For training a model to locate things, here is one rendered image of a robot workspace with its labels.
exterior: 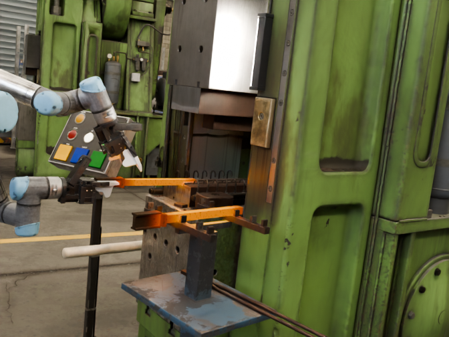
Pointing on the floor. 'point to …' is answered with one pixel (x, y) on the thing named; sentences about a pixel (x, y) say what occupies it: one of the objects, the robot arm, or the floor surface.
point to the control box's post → (93, 266)
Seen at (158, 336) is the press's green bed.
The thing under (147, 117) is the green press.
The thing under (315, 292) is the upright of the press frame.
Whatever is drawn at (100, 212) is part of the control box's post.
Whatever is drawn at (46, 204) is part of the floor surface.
